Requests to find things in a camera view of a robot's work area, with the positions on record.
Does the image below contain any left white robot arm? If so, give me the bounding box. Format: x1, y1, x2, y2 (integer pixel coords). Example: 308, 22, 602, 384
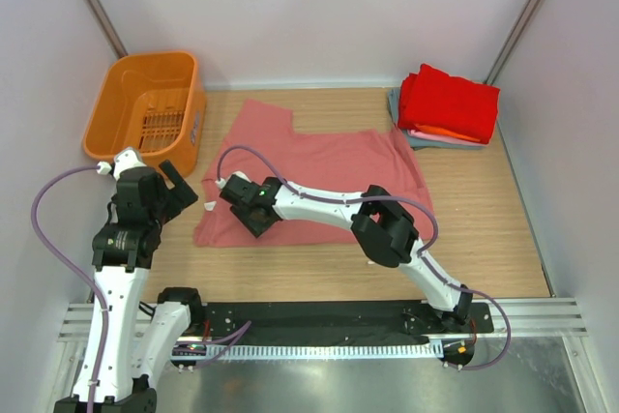
54, 152, 205, 412

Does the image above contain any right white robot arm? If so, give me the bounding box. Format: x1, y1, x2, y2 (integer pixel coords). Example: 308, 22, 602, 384
217, 172, 472, 332

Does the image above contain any orange plastic basket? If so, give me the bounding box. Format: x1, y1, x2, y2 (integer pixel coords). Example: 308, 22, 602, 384
82, 50, 206, 177

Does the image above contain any light pink folded t shirt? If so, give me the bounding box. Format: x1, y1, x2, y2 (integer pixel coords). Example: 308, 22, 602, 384
406, 130, 485, 147

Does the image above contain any grey folded t shirt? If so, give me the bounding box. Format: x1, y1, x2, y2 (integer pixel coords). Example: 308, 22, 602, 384
387, 88, 486, 150

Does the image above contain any orange folded t shirt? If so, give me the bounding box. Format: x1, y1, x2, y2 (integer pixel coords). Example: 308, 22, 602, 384
409, 121, 492, 144

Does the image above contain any red folded t shirt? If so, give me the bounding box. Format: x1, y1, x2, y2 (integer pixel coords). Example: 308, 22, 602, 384
397, 64, 500, 145

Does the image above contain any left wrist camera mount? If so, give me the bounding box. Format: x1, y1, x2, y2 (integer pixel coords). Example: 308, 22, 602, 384
96, 147, 146, 181

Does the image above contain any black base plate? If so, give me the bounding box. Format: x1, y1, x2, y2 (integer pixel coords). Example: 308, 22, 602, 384
204, 300, 494, 344

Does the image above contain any white slotted cable duct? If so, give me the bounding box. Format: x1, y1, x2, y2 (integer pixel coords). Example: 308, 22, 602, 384
168, 340, 444, 362

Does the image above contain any aluminium frame rail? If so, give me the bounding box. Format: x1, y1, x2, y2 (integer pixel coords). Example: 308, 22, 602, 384
57, 298, 588, 342

